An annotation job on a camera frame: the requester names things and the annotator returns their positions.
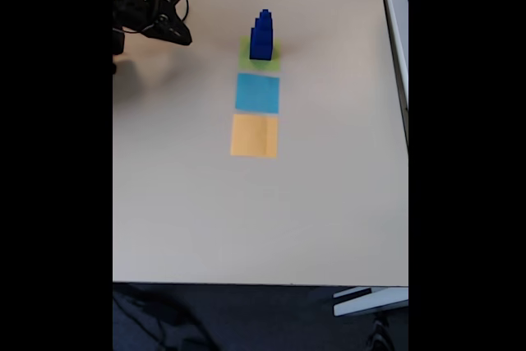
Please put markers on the large blue cube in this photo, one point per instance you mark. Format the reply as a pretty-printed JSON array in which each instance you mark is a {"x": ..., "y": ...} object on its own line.
[{"x": 261, "y": 51}]

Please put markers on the small blue cube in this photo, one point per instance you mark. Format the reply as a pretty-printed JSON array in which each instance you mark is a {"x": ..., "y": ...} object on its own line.
[{"x": 263, "y": 24}]

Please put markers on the tiny blue cube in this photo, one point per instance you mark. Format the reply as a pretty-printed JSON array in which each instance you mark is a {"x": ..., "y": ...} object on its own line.
[{"x": 265, "y": 14}]

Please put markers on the green paper square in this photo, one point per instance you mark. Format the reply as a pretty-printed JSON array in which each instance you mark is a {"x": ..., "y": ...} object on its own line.
[{"x": 244, "y": 61}]

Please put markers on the light blue paper square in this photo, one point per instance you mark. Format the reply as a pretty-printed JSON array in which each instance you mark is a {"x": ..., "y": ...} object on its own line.
[{"x": 257, "y": 94}]

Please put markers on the orange paper square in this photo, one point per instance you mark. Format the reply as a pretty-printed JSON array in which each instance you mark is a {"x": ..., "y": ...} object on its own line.
[{"x": 255, "y": 137}]

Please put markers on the white side desk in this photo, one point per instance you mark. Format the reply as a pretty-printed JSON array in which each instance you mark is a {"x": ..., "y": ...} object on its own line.
[{"x": 396, "y": 38}]

